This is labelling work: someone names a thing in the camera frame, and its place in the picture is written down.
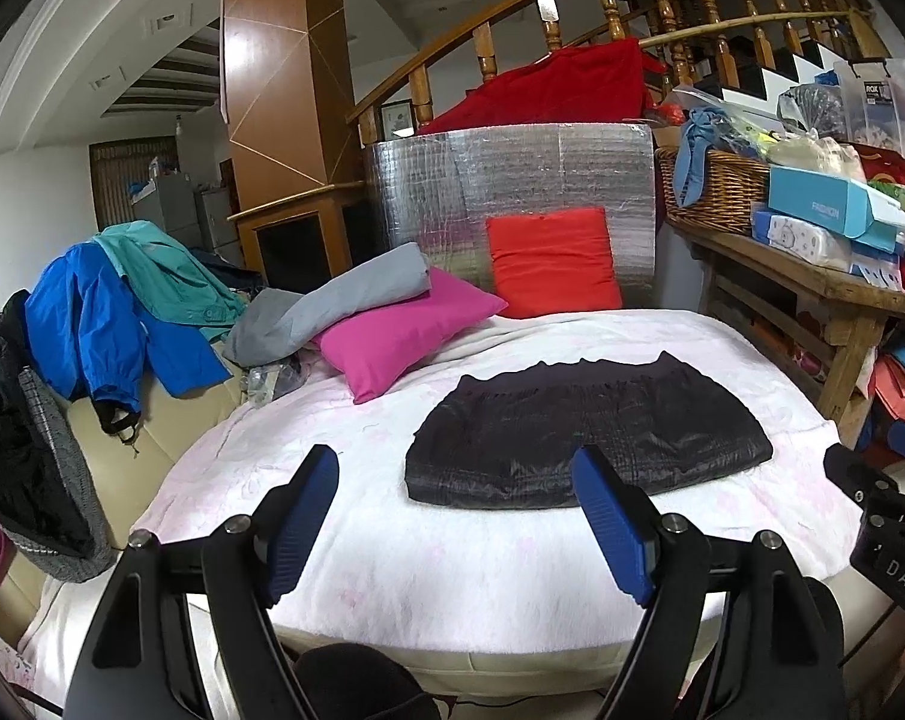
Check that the small white tissue pack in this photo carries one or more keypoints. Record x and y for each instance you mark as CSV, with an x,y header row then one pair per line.
x,y
876,274

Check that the wooden stair railing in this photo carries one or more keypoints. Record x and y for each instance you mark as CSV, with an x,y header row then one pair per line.
x,y
452,52

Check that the light blue cloth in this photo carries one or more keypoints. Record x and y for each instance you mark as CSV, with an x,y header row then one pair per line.
x,y
689,165

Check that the white pink blanket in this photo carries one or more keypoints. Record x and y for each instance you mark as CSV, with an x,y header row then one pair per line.
x,y
422,562

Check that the wooden column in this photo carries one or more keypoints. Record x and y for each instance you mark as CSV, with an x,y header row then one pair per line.
x,y
287,90

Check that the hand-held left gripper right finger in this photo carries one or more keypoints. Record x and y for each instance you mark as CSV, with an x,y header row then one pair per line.
x,y
610,525

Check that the red pillow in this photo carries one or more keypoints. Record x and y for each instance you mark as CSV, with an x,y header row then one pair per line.
x,y
550,262

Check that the shiny black jacket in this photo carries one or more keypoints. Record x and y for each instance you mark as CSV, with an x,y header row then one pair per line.
x,y
10,420

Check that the clear plastic bag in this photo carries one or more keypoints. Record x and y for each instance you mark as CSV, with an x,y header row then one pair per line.
x,y
272,379

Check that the blue jacket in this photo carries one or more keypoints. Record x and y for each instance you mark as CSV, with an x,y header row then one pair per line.
x,y
85,315

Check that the white refrigerator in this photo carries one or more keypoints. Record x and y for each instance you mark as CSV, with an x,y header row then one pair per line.
x,y
218,229

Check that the red blanket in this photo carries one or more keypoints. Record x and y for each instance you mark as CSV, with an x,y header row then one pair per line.
x,y
557,90

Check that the grey knit cloth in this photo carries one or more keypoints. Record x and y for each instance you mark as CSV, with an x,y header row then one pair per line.
x,y
62,465

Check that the silver foil insulation mat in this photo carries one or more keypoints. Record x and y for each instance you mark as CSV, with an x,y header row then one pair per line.
x,y
535,165

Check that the grey plastic bag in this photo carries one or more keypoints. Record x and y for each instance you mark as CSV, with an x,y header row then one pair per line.
x,y
816,109

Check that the beige sofa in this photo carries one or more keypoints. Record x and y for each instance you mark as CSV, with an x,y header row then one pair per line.
x,y
160,420

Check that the pink bag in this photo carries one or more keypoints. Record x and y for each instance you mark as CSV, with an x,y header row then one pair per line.
x,y
902,397

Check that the teal jacket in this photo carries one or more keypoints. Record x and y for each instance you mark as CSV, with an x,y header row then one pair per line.
x,y
171,274

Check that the large white tissue pack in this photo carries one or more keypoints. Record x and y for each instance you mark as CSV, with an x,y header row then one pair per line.
x,y
797,240

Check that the wooden bench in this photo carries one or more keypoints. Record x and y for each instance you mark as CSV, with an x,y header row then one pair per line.
x,y
820,292

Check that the floral printed cloth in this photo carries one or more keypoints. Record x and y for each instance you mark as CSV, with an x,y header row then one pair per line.
x,y
2,660

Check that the pink pillow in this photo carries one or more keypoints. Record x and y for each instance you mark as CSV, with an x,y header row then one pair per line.
x,y
400,337

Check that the clear plastic storage box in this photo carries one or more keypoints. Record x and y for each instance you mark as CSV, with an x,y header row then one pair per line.
x,y
895,112

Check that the grey folded cloth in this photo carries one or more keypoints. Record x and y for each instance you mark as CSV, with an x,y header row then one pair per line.
x,y
347,296

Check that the wicker basket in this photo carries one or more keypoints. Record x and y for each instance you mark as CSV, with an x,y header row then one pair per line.
x,y
722,191

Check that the brown lattice door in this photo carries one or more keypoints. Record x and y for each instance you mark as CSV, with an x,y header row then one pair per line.
x,y
115,180

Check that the grey refrigerator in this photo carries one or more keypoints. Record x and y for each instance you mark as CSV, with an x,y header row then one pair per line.
x,y
164,210

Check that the picture frame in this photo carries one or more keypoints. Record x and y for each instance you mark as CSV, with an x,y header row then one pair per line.
x,y
396,120

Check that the blue cardboard box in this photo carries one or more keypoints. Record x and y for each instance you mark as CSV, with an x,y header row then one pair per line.
x,y
812,202

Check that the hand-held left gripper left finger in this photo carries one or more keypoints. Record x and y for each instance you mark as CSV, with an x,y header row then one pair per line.
x,y
302,517

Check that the black puffer jacket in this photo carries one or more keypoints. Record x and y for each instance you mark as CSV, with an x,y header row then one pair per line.
x,y
587,435

